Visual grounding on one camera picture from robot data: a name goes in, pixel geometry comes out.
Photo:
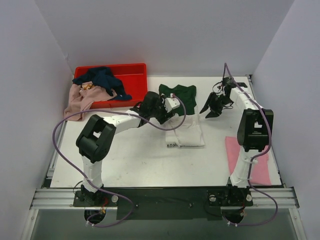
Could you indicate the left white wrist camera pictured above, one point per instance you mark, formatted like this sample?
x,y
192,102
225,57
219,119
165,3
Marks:
x,y
171,103

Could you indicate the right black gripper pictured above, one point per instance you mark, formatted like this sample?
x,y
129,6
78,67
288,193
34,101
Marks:
x,y
216,104

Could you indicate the navy blue t-shirt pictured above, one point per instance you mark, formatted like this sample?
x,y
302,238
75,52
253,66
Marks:
x,y
103,77

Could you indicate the beige pink t-shirt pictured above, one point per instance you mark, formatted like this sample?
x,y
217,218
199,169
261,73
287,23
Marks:
x,y
81,98

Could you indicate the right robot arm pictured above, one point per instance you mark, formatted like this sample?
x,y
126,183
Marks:
x,y
253,138

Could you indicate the aluminium frame rail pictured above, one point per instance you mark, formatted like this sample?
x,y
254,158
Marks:
x,y
63,198

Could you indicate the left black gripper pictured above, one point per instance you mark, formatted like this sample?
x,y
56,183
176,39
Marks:
x,y
162,115

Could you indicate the red plastic bin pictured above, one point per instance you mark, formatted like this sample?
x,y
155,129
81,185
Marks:
x,y
134,79

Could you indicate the folded pink t-shirt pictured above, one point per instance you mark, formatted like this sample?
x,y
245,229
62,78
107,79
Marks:
x,y
260,173

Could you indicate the white and green t-shirt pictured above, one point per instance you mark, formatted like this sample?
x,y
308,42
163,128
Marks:
x,y
186,118

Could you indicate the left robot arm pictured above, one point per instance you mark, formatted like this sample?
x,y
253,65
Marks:
x,y
95,140

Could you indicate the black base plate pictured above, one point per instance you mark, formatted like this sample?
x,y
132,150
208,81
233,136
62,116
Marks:
x,y
165,203

